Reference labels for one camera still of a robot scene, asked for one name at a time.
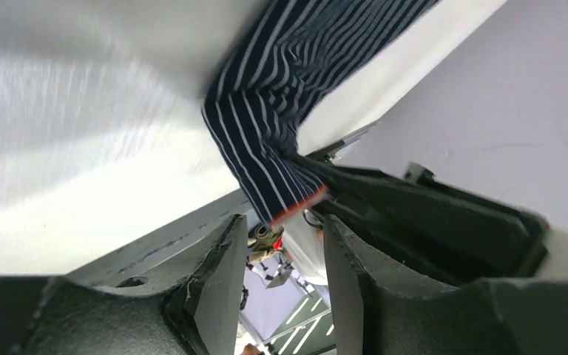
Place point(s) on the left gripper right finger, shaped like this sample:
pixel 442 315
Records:
pixel 380 306

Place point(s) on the striped blue underwear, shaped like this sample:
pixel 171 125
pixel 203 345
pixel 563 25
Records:
pixel 294 55

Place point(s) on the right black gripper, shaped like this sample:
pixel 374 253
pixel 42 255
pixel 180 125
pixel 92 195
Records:
pixel 437 230

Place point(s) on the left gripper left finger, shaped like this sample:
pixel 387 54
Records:
pixel 188 304

